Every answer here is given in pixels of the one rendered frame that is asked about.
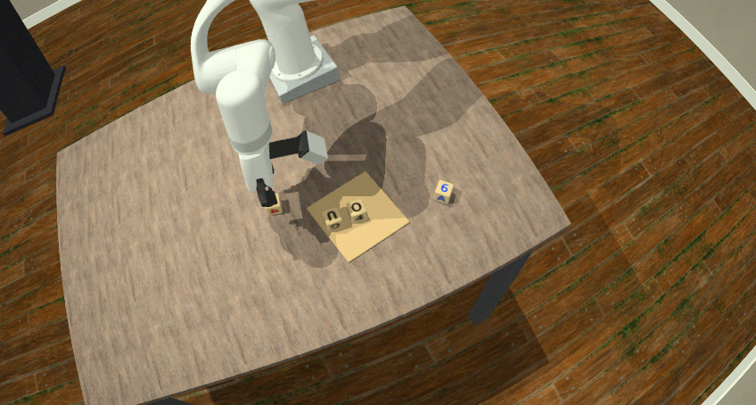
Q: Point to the beige letter block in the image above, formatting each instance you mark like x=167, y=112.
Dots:
x=356, y=211
x=443, y=191
x=332, y=219
x=275, y=209

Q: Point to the pale yellow square mat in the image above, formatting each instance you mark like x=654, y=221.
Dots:
x=353, y=239

